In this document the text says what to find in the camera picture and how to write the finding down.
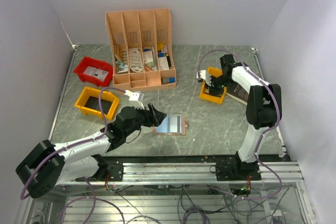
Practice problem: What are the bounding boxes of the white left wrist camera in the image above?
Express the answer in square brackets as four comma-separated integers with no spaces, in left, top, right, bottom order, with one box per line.
[125,90,145,110]

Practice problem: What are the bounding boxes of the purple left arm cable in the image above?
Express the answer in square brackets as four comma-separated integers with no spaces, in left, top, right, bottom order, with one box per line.
[20,87,129,224]

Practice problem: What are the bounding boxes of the red plastic bin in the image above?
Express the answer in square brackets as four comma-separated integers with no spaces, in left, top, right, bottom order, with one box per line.
[73,57,113,87]

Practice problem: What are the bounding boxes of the white oval perforated board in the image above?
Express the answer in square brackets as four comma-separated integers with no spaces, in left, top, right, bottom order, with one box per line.
[129,48,143,73]

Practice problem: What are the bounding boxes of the black book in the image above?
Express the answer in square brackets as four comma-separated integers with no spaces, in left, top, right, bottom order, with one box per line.
[227,82,249,105]

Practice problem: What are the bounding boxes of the pink leather card holder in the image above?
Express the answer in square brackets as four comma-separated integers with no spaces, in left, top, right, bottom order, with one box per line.
[152,115,188,135]

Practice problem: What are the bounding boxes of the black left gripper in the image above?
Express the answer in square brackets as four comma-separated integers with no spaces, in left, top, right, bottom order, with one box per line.
[123,102,166,136]

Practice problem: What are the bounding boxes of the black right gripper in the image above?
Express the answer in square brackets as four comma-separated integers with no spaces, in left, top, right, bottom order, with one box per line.
[204,74,234,96]

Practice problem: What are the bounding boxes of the blue grey cylinder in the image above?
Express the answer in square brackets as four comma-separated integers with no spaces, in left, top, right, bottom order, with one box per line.
[162,78,175,84]

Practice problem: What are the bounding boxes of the white box in organizer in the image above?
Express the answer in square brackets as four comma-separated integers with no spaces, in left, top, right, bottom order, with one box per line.
[143,49,155,68]

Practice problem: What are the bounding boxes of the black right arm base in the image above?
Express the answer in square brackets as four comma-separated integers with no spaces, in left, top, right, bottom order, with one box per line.
[209,162,261,181]

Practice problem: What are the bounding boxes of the cards in red bin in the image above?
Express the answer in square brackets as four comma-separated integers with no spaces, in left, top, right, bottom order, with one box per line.
[83,66,109,81]

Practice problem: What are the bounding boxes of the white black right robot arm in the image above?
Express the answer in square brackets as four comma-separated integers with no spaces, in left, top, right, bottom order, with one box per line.
[205,54,282,180]

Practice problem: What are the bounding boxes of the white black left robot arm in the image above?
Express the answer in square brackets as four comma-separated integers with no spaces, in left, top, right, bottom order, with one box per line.
[15,104,167,199]

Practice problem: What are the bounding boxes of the peach plastic desk organizer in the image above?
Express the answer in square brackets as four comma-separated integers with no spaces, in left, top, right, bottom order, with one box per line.
[105,8,177,91]

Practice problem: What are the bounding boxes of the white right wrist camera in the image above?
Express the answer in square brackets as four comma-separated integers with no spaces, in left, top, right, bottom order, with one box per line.
[196,70,212,86]

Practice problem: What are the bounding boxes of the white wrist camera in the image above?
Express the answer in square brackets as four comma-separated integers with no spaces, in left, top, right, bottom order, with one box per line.
[196,70,212,86]
[125,90,145,110]

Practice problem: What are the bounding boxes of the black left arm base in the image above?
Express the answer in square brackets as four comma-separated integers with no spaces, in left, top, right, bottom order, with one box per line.
[76,154,124,182]

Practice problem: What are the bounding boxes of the yellow bin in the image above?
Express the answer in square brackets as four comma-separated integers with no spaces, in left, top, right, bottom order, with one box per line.
[74,86,120,120]
[199,67,227,104]

